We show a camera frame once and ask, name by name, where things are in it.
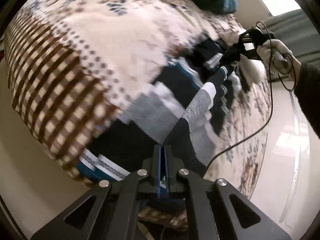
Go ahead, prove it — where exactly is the striped navy grey sweater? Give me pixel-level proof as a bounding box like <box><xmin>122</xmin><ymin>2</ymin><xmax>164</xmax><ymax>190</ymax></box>
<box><xmin>77</xmin><ymin>39</ymin><xmax>245</xmax><ymax>183</ymax></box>

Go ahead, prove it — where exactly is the dark sleeved right forearm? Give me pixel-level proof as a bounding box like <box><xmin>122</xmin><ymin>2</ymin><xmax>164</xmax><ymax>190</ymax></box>
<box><xmin>294</xmin><ymin>62</ymin><xmax>320</xmax><ymax>138</ymax></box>

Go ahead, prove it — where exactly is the white gloved right hand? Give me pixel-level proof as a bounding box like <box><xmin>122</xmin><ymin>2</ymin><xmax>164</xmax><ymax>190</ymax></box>
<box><xmin>257</xmin><ymin>39</ymin><xmax>301</xmax><ymax>80</ymax></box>

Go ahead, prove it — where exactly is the grey green curtain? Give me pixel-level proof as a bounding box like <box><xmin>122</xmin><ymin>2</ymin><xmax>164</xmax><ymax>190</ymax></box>
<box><xmin>265</xmin><ymin>9</ymin><xmax>320</xmax><ymax>64</ymax></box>

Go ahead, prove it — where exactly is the floral beige bed blanket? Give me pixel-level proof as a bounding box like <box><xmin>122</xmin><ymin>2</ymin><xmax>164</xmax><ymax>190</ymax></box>
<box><xmin>4</xmin><ymin>0</ymin><xmax>270</xmax><ymax>197</ymax></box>

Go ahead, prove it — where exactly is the thin black cable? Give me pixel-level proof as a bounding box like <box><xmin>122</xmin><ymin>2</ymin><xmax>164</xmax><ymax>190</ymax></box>
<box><xmin>206</xmin><ymin>21</ymin><xmax>297</xmax><ymax>168</ymax></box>

